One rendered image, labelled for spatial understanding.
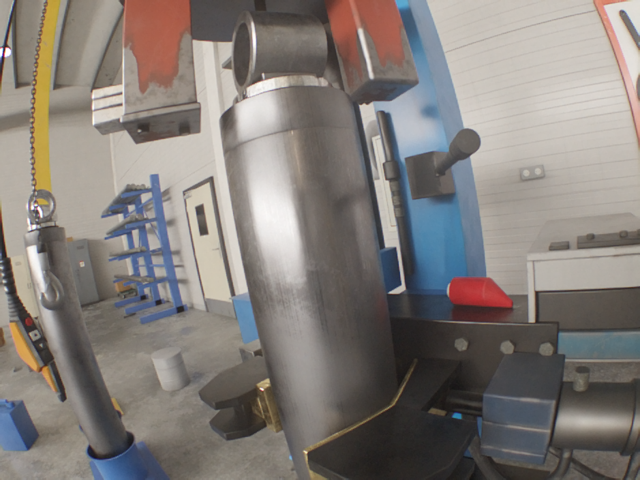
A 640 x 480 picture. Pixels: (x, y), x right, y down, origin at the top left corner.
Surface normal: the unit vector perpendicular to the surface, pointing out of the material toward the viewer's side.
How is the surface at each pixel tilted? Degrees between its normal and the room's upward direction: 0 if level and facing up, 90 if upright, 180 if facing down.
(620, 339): 90
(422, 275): 90
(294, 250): 90
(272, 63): 132
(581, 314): 90
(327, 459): 0
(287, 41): 104
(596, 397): 26
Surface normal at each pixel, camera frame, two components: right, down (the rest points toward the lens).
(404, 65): 0.34, 0.01
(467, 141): -0.27, 0.12
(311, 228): 0.11, 0.06
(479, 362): -0.68, 0.18
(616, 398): -0.46, -0.80
